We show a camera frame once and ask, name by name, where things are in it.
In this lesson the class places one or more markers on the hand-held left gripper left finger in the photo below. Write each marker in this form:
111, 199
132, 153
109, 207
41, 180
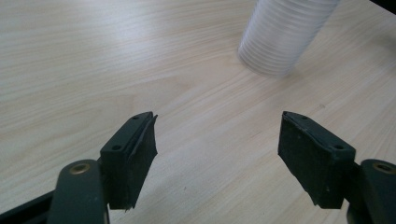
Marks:
129, 165

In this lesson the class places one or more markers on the stack of white plastic cups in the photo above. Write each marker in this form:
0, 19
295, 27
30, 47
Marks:
280, 34

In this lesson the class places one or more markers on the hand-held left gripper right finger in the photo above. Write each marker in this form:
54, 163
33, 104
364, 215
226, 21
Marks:
314, 165

